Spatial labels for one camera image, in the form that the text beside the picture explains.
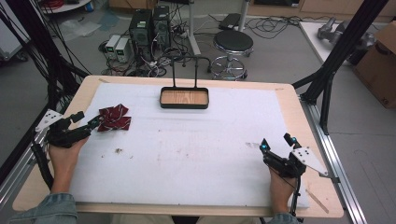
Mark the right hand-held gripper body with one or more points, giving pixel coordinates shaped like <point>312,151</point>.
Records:
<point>288,165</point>

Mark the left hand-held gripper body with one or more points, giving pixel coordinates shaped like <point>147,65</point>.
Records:
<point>63,134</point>

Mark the dark red striped bow tie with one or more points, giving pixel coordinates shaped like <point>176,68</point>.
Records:
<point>114,117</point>

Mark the person's right hand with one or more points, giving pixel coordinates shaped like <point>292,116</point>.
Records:
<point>280,189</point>

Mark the person's left hand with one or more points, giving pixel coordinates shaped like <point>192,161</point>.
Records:
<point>66,161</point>

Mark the light wooden table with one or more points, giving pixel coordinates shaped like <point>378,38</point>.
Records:
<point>320,186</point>

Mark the thin wooden stick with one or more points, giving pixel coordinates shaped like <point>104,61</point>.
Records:
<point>317,201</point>

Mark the white foam mat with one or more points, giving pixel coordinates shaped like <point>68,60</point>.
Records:
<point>193,155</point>

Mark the white power supply unit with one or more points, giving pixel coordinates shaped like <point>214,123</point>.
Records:
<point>122,49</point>
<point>112,46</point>

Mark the black stand with wooden tray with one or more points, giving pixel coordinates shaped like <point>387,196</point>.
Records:
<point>184,97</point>

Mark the black computer tower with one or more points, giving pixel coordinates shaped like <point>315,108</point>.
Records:
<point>140,31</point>
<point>161,26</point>

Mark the black round stool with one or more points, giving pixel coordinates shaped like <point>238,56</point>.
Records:
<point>233,42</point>

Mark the brown cardboard box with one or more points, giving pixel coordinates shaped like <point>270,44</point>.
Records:
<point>378,71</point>

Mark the black flat device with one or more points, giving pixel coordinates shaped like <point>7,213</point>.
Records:
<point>229,21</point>

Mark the white desk leg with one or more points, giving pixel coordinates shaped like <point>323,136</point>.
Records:
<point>193,31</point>

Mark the aluminium rail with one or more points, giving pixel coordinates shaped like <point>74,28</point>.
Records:
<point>339,174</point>
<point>18,177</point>

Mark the black metal frame stand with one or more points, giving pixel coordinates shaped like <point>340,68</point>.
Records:
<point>34,37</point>
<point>339,53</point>

